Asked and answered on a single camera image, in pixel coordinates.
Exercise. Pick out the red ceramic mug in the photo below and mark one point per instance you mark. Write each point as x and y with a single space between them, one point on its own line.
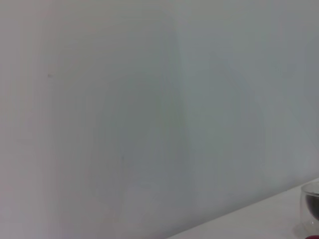
313 237

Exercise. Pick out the clear glass cup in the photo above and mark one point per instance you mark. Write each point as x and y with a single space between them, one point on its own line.
303 199

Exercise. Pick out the coffee beans pile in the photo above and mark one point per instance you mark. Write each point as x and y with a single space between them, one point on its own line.
314 206

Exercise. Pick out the clear glass saucer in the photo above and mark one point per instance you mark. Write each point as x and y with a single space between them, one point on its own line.
297 230

